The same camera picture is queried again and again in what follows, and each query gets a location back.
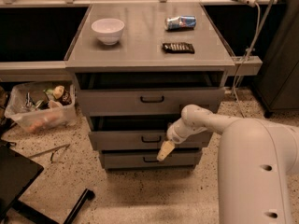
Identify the clear plastic storage bin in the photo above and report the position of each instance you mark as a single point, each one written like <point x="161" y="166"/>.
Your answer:
<point x="37" y="106"/>

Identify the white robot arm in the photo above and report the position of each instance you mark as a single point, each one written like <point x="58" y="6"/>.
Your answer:
<point x="254" y="159"/>

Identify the dark cabinet on wheels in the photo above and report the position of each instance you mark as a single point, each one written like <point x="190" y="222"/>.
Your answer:
<point x="277" y="84"/>

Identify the white gripper wrist block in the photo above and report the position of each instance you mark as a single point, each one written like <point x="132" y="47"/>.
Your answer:
<point x="174" y="136"/>

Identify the grey top drawer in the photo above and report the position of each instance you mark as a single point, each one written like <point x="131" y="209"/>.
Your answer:
<point x="146" y="102"/>

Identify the white ceramic bowl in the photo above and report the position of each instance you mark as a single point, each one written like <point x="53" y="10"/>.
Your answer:
<point x="108" y="31"/>

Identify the grey drawer cabinet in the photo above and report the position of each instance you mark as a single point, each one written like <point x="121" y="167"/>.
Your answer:
<point x="138" y="60"/>

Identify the grey bottom drawer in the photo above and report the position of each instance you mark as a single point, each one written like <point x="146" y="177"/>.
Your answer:
<point x="133" y="160"/>

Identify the thin stick on floor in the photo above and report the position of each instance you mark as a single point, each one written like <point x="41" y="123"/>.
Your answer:
<point x="48" y="151"/>

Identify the grey drawer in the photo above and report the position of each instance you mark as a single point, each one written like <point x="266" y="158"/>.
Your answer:
<point x="133" y="160"/>
<point x="117" y="133"/>
<point x="146" y="102"/>

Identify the black snack bar wrapper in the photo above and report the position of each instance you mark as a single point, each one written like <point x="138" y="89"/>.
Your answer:
<point x="178" y="47"/>

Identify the black chair base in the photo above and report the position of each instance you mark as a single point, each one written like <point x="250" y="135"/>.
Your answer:
<point x="17" y="173"/>

